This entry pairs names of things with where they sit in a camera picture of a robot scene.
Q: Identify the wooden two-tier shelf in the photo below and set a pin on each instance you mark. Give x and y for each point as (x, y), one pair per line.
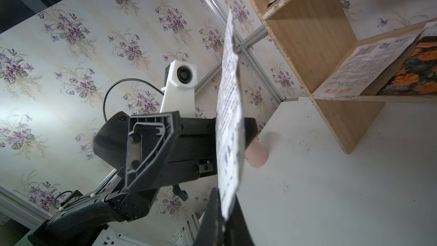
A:
(315, 37)

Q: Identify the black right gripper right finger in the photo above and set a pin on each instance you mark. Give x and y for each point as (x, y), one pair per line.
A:
(236, 231)

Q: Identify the white text seed bag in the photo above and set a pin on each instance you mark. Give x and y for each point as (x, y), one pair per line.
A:
(230, 136)

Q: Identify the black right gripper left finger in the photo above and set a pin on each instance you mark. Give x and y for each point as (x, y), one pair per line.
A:
(211, 229)

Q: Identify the dark marigold seed bag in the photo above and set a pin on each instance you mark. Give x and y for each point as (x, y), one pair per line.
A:
(418, 73)

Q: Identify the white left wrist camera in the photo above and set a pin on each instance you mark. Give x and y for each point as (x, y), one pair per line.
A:
(179, 89)

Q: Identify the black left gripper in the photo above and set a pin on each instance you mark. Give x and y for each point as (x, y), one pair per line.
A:
(164, 149)

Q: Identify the white lower-shelf seed bag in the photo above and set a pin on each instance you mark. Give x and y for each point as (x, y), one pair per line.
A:
(364, 65)

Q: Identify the pink pen cup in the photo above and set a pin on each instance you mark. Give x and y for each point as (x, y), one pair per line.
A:
(256, 155)

